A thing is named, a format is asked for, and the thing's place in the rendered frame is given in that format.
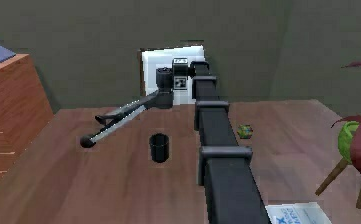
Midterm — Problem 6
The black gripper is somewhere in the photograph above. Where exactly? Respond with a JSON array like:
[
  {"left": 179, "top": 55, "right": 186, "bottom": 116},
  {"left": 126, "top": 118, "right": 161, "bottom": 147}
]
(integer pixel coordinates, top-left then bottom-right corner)
[{"left": 79, "top": 66, "right": 175, "bottom": 149}]

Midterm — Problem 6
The white book with blue print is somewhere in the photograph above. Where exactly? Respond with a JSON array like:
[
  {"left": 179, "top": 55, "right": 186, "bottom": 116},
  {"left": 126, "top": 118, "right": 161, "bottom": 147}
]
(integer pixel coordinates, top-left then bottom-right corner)
[{"left": 265, "top": 201, "right": 333, "bottom": 224}]

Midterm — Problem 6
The green chair with wooden legs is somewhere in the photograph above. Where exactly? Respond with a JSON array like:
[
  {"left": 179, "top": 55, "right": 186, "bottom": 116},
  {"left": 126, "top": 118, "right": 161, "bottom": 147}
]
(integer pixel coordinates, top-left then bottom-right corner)
[{"left": 314, "top": 121, "right": 361, "bottom": 210}]

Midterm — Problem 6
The black cup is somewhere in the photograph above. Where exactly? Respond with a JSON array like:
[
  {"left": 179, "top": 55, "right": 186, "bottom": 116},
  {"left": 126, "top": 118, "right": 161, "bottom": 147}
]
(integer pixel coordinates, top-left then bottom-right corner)
[{"left": 148, "top": 133, "right": 170, "bottom": 164}]

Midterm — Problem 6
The white door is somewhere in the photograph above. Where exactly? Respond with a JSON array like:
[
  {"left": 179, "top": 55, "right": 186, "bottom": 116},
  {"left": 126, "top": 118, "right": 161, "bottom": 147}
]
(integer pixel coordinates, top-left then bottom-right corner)
[{"left": 140, "top": 45, "right": 206, "bottom": 106}]

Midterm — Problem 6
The brown wooden cabinet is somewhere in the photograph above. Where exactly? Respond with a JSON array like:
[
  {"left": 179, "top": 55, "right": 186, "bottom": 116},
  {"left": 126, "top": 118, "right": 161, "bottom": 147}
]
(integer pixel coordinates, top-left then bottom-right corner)
[{"left": 0, "top": 53, "right": 55, "bottom": 194}]

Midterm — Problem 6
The multicoloured puzzle cube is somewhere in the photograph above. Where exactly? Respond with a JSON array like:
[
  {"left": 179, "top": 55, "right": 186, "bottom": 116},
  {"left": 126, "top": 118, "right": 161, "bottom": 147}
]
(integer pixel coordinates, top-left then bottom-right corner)
[{"left": 237, "top": 124, "right": 254, "bottom": 140}]

